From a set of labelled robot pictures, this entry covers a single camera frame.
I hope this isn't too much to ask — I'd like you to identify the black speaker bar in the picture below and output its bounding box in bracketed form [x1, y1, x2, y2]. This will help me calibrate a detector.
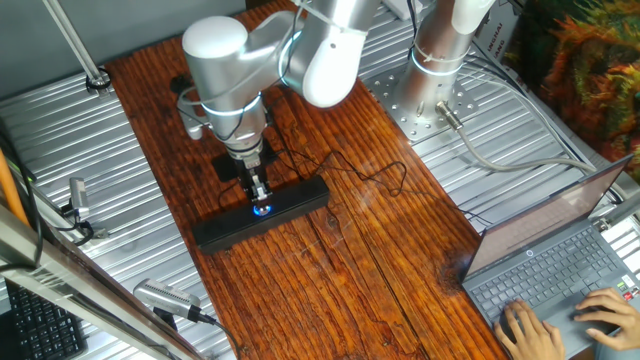
[191, 174, 331, 256]

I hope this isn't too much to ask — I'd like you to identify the person's right hand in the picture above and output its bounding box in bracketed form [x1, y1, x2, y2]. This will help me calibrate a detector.
[573, 286, 640, 353]

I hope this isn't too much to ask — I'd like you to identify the grey-blue trouser leg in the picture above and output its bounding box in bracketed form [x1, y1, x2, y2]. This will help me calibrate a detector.
[594, 348, 640, 360]

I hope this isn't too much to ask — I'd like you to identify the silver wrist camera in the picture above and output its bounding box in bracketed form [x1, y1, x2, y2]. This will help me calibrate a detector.
[177, 94, 207, 141]

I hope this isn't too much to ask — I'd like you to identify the grey cable with metal plug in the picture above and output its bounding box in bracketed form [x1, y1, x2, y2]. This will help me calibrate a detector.
[434, 99, 601, 175]

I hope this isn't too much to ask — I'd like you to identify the silver metal pole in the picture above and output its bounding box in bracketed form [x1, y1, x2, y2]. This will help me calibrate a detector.
[41, 0, 114, 97]

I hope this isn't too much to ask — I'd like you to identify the printed cardboard box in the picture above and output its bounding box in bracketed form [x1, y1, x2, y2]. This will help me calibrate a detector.
[471, 0, 526, 69]

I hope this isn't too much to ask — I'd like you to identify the aluminium frame bar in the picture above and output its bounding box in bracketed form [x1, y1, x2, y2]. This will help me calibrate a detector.
[0, 203, 204, 360]

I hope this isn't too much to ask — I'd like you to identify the silver white depth camera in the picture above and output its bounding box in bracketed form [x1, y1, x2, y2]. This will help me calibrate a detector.
[132, 278, 204, 324]

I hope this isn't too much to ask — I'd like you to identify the dark grey laptop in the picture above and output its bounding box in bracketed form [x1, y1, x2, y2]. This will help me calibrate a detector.
[460, 154, 640, 359]

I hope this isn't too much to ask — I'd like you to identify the black computer keyboard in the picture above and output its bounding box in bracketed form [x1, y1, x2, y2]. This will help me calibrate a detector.
[4, 279, 89, 360]

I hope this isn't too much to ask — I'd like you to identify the person's left hand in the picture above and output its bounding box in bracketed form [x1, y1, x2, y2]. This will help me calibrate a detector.
[492, 298, 566, 360]

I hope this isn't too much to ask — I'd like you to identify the white plastic box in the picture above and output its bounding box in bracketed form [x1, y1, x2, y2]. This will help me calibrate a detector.
[382, 0, 424, 22]

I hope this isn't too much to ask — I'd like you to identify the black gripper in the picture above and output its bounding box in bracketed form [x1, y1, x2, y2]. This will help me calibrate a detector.
[235, 154, 273, 204]

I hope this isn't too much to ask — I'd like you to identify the silver robot mounting plate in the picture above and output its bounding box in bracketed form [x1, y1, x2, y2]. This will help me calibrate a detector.
[363, 64, 480, 144]

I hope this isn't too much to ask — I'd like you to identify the orange pole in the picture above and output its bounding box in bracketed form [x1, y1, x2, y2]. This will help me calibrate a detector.
[0, 148, 30, 227]

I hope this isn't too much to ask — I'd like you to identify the colourful patterned fabric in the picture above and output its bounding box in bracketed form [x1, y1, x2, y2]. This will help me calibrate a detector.
[502, 0, 640, 184]

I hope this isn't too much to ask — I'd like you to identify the thin black speaker cable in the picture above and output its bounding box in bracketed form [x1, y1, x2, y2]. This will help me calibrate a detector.
[217, 107, 496, 229]

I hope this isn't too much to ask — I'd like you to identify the small grey bracket camera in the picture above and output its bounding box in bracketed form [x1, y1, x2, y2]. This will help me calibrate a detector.
[68, 177, 91, 221]

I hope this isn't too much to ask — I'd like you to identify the black depth camera cable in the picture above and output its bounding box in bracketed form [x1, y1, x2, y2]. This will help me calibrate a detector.
[188, 307, 244, 360]

